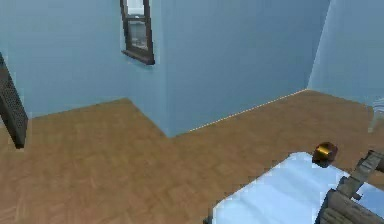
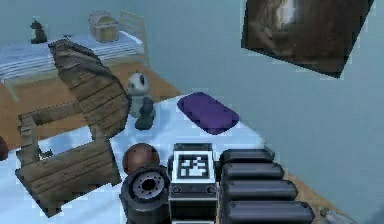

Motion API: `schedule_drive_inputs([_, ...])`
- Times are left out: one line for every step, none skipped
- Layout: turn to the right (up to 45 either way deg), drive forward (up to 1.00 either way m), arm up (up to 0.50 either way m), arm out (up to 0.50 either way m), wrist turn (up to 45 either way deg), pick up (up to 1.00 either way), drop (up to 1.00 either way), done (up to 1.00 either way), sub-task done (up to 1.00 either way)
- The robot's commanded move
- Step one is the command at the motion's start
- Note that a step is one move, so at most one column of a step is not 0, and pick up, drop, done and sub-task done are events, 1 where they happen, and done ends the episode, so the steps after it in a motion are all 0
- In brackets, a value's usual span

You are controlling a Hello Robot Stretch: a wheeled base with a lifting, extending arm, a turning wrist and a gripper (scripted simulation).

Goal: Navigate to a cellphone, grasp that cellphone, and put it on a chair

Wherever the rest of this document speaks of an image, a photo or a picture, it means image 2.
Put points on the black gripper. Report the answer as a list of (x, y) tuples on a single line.
[(146, 190)]

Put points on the brown wooden chair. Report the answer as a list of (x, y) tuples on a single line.
[(90, 110)]

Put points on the brown ball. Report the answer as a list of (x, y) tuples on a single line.
[(138, 158)]

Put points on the white bed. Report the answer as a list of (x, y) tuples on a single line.
[(186, 133)]

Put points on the white panda plush toy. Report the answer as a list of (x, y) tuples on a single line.
[(141, 100)]

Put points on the purple pillow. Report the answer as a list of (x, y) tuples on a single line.
[(208, 112)]

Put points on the dark red round object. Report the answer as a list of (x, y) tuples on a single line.
[(2, 148)]

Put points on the tan wicker box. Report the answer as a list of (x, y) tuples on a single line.
[(103, 27)]

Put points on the white slatted desk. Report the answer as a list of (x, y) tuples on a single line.
[(43, 56)]

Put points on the dark cat figurine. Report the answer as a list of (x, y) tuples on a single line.
[(38, 32)]

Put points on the dark framed wall picture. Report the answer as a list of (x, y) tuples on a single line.
[(300, 31)]

